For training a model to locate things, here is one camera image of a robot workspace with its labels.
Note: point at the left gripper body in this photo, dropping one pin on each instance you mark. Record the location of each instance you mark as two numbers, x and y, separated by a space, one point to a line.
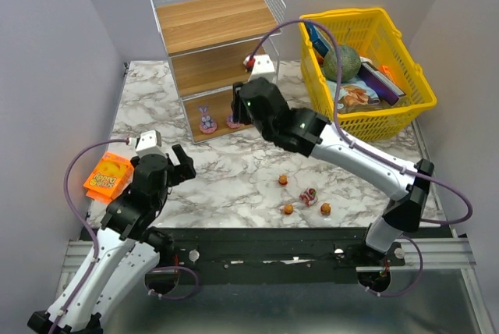
174 170

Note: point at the orange sponge box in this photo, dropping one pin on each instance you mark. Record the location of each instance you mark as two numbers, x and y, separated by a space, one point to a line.
109 178

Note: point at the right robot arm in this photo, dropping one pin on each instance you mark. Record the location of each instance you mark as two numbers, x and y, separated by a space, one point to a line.
304 131

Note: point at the orange burger toy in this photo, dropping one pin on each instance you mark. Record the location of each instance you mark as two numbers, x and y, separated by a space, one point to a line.
287 209

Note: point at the snack bag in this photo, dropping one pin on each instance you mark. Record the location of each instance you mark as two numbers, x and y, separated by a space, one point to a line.
357 96

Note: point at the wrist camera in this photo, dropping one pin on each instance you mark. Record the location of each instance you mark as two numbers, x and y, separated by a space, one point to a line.
260 66
150 143

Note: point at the orange duck toy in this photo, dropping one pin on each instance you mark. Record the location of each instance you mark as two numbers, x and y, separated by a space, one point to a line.
325 209

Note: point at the small orange bear toy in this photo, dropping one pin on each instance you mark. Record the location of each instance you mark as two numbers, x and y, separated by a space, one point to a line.
283 180

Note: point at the small orange box in basket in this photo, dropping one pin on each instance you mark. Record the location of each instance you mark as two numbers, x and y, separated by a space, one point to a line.
385 70

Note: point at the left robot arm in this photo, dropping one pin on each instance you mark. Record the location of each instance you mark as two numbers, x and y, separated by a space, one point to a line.
125 248

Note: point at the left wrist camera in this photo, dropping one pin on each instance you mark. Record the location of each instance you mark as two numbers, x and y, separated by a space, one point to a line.
150 143

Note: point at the yellow plastic basket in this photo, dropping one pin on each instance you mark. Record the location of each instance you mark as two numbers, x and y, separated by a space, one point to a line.
373 34

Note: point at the green melon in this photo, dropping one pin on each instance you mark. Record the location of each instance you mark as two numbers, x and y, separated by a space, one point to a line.
350 63

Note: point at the white wire wooden shelf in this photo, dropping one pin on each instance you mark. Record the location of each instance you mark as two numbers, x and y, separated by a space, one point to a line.
206 42

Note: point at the purple box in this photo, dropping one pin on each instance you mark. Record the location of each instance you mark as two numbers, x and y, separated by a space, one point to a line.
385 88

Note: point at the red white cake toy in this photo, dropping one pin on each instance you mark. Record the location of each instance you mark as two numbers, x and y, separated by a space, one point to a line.
308 196

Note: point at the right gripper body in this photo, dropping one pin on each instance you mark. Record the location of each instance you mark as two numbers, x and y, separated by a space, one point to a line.
238 104

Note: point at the blue book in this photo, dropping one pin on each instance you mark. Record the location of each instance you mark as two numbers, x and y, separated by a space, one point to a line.
319 41

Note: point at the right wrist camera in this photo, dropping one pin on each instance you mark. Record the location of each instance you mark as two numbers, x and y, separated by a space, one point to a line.
260 66

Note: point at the purple bunny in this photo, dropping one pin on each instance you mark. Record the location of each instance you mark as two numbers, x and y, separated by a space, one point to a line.
207 123
231 123

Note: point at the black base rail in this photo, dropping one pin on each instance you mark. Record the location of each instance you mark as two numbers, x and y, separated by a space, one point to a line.
276 256

